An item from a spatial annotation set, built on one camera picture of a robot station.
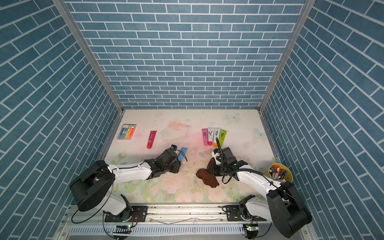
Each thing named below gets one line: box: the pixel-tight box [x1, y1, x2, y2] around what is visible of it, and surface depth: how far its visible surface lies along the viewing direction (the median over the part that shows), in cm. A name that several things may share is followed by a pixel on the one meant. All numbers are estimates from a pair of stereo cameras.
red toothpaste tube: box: [147, 130, 157, 149], surface depth 104 cm
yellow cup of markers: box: [264, 163, 294, 183], surface depth 78 cm
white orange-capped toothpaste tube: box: [213, 127, 221, 148], surface depth 107 cm
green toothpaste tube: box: [219, 129, 228, 147], surface depth 107 cm
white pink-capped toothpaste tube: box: [207, 127, 215, 146], surface depth 105 cm
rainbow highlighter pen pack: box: [116, 124, 137, 141], surface depth 107 cm
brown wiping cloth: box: [196, 157, 220, 188], surface depth 86 cm
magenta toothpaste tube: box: [201, 128, 209, 146], surface depth 106 cm
